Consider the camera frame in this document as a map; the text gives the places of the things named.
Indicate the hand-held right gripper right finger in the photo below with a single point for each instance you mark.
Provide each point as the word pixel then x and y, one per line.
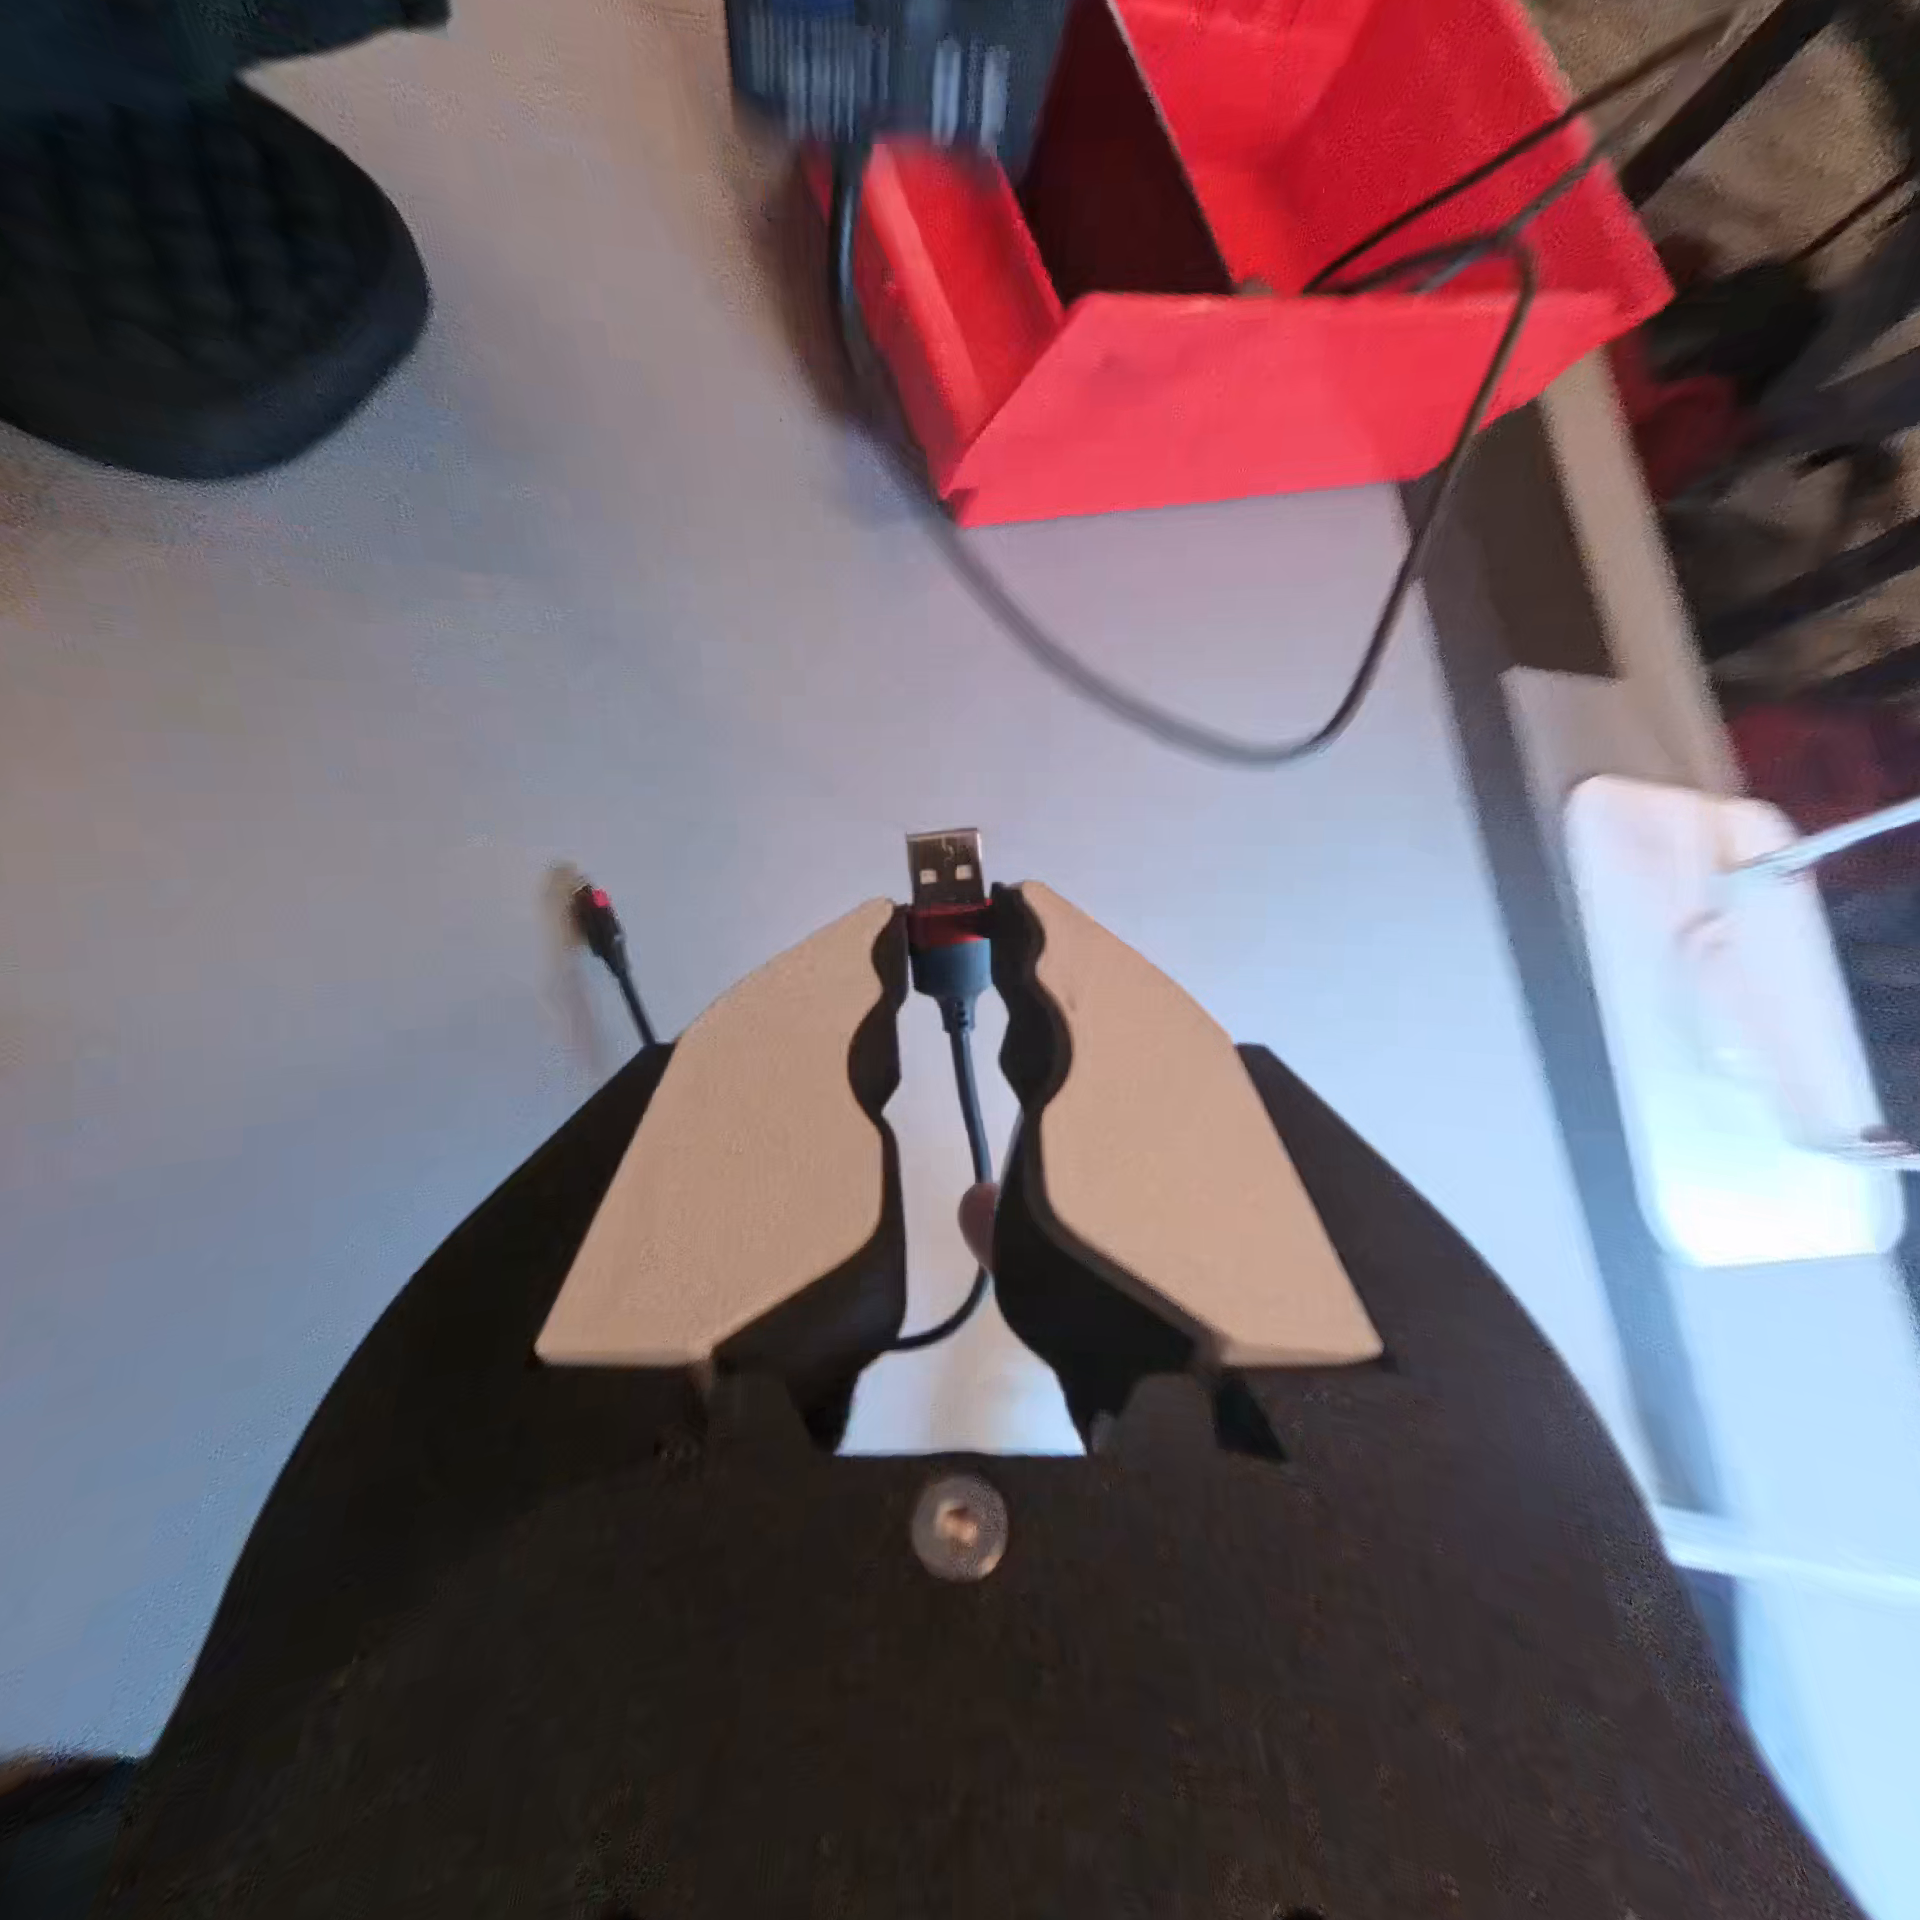
pixel 1184 1171

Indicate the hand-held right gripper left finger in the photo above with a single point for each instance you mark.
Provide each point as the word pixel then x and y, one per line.
pixel 734 1171

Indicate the red plastic bin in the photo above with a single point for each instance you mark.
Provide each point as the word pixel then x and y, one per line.
pixel 1200 404

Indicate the grey multi-port usb hub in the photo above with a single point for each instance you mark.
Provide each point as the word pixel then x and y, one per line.
pixel 840 67

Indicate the person's right hand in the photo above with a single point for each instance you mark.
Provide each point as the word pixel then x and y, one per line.
pixel 980 1218

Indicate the white metal stand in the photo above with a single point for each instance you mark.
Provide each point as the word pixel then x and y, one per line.
pixel 1725 1049

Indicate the black divider panel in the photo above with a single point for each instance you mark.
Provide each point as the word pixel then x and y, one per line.
pixel 1110 181

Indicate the black textured rounded object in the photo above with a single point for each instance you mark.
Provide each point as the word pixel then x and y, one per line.
pixel 196 283

